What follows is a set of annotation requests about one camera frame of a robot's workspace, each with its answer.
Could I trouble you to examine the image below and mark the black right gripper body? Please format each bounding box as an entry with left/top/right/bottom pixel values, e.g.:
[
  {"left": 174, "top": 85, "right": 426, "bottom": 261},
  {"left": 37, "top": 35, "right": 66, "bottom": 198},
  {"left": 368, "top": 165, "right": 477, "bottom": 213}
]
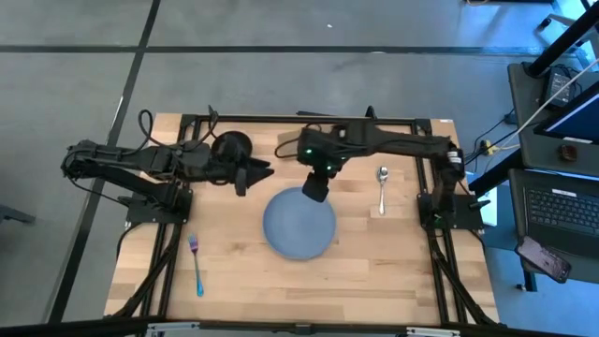
[{"left": 301, "top": 171, "right": 331, "bottom": 204}]

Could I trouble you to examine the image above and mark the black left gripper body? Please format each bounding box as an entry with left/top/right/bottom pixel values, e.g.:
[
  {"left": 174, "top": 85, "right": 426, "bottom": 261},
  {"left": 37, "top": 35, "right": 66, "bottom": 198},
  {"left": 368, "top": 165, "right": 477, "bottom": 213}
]
[{"left": 205, "top": 152, "right": 250, "bottom": 198}]

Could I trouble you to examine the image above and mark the black bowl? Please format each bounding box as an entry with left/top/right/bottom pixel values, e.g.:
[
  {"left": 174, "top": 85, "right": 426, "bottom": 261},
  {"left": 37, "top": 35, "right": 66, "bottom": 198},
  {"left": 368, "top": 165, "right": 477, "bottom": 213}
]
[{"left": 211, "top": 130, "right": 255, "bottom": 164}]

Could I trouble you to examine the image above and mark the blue round plate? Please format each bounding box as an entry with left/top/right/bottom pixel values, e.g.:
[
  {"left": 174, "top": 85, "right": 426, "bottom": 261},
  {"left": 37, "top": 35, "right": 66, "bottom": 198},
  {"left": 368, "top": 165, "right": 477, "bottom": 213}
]
[{"left": 262, "top": 186, "right": 338, "bottom": 261}]

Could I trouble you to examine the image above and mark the silver metal spoon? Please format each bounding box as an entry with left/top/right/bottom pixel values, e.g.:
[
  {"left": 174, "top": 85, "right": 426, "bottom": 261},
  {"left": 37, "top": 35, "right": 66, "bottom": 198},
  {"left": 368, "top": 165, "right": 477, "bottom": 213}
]
[{"left": 375, "top": 165, "right": 389, "bottom": 217}]

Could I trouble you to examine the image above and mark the iridescent blue purple fork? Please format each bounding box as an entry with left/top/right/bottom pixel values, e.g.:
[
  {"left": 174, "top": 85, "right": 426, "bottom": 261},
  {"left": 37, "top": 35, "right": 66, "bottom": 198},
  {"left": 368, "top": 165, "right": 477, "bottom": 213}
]
[{"left": 187, "top": 233, "right": 205, "bottom": 299}]

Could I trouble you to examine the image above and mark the folded tan cloth napkin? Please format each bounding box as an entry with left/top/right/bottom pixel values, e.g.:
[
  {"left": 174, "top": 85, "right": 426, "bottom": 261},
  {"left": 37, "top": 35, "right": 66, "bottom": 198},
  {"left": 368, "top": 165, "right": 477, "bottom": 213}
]
[{"left": 276, "top": 128, "right": 305, "bottom": 159}]

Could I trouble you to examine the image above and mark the black side table leg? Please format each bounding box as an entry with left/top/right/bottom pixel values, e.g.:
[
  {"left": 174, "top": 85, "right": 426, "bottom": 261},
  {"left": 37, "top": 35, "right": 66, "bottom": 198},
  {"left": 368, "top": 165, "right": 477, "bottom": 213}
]
[{"left": 467, "top": 148, "right": 526, "bottom": 198}]

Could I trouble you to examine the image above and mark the dark grey furniture foot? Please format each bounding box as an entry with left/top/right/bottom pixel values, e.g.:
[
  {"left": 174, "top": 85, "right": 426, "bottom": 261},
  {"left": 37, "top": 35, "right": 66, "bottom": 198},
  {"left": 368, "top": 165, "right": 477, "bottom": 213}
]
[{"left": 0, "top": 203, "right": 37, "bottom": 226}]

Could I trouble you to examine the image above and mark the grey side table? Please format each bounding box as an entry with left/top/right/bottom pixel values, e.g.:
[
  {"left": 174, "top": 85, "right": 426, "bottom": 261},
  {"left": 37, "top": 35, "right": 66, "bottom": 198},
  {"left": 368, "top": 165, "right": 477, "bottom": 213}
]
[{"left": 506, "top": 62, "right": 599, "bottom": 178}]

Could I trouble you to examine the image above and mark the black bottom crossbar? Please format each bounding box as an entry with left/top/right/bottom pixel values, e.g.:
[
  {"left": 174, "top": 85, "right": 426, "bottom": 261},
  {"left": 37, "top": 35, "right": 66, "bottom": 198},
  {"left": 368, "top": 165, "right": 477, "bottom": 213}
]
[{"left": 0, "top": 315, "right": 599, "bottom": 337}]

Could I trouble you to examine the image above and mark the smartphone with lit screen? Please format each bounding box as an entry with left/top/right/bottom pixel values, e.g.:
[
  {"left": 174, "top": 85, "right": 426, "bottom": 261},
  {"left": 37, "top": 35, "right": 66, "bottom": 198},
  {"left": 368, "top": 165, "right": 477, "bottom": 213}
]
[{"left": 515, "top": 234, "right": 574, "bottom": 285}]

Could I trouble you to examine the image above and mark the black laptop computer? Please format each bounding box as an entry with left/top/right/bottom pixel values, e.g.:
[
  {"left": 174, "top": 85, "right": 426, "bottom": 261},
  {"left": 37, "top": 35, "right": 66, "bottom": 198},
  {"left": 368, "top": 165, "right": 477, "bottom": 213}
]
[{"left": 508, "top": 168, "right": 599, "bottom": 285}]

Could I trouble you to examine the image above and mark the black power adapter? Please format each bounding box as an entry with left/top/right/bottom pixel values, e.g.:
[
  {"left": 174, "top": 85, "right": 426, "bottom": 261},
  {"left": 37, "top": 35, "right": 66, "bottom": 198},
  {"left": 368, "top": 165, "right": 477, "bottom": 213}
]
[{"left": 544, "top": 66, "right": 576, "bottom": 110}]

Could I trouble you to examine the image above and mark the black framed monitor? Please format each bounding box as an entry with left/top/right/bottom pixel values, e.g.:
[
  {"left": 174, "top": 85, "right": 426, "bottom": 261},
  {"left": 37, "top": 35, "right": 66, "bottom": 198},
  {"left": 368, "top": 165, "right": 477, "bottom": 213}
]
[{"left": 533, "top": 80, "right": 599, "bottom": 146}]

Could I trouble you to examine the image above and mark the black slanted pole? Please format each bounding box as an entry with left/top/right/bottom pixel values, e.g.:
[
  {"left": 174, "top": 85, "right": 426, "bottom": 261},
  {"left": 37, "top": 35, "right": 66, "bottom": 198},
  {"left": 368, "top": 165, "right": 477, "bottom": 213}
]
[{"left": 525, "top": 0, "right": 599, "bottom": 79}]

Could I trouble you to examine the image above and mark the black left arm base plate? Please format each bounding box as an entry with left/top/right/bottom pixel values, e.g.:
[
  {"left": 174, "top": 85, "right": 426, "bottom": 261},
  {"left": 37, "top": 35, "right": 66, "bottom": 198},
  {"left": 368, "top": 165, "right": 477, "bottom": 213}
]
[{"left": 124, "top": 186, "right": 194, "bottom": 226}]

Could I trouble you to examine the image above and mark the black aluminium table frame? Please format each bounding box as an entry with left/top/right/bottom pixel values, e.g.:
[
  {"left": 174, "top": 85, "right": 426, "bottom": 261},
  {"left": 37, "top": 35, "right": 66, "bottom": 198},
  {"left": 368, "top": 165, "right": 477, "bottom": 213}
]
[{"left": 111, "top": 105, "right": 500, "bottom": 329}]

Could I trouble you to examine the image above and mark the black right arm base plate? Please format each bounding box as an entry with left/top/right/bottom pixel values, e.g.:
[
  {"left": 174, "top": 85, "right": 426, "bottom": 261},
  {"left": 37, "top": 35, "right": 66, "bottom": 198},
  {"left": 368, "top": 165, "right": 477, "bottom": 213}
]
[{"left": 416, "top": 192, "right": 485, "bottom": 231}]

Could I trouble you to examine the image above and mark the silver metal bracket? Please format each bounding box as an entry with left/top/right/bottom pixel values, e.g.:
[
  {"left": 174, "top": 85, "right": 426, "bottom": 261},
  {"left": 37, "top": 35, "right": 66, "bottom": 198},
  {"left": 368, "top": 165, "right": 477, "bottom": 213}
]
[
  {"left": 145, "top": 320, "right": 201, "bottom": 337},
  {"left": 404, "top": 326, "right": 462, "bottom": 337}
]

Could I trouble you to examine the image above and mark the black floor cable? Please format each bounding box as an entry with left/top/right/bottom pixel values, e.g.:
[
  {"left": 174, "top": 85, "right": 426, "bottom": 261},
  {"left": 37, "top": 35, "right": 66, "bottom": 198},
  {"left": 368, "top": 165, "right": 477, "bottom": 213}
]
[{"left": 461, "top": 108, "right": 520, "bottom": 168}]

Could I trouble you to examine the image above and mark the white cable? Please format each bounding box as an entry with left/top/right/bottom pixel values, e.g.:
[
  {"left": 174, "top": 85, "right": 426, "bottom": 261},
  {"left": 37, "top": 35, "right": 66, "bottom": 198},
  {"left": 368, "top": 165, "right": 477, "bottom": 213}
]
[{"left": 508, "top": 57, "right": 599, "bottom": 138}]

